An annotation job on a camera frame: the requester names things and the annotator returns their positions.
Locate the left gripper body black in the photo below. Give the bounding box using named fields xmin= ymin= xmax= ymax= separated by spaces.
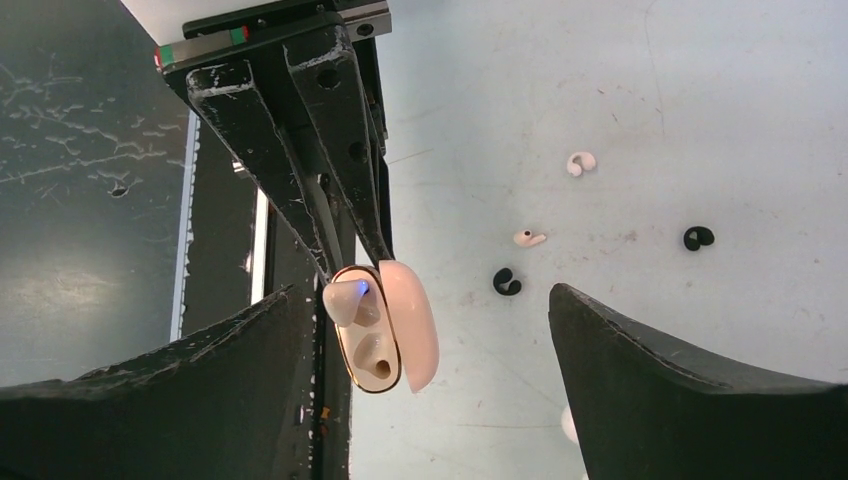
xmin=153 ymin=1 xmax=392 ymax=74

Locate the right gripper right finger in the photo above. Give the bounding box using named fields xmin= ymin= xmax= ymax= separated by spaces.
xmin=548 ymin=283 xmax=847 ymax=479

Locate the black clip earbud lower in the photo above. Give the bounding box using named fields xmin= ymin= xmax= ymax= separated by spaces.
xmin=492 ymin=267 xmax=523 ymax=297

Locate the pink earbud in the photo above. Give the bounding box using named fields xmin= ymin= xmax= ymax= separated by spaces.
xmin=322 ymin=279 xmax=369 ymax=328
xmin=513 ymin=229 xmax=547 ymax=248

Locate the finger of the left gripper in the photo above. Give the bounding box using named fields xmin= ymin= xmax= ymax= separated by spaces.
xmin=284 ymin=26 xmax=393 ymax=263
xmin=186 ymin=60 xmax=332 ymax=284

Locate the pink earbud charging case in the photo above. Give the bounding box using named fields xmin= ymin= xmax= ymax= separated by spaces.
xmin=330 ymin=260 xmax=440 ymax=394

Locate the black clip earbud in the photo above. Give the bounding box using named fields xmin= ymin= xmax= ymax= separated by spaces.
xmin=492 ymin=267 xmax=523 ymax=297
xmin=683 ymin=226 xmax=715 ymax=252

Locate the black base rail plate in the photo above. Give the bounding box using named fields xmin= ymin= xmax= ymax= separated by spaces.
xmin=173 ymin=121 xmax=352 ymax=479

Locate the black clip earbud upper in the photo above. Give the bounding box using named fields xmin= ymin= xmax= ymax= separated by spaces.
xmin=683 ymin=226 xmax=715 ymax=252

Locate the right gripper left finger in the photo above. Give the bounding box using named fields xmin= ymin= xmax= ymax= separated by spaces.
xmin=1 ymin=286 xmax=312 ymax=479

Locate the white earbud charging case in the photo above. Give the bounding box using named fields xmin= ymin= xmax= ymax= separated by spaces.
xmin=561 ymin=406 xmax=579 ymax=445

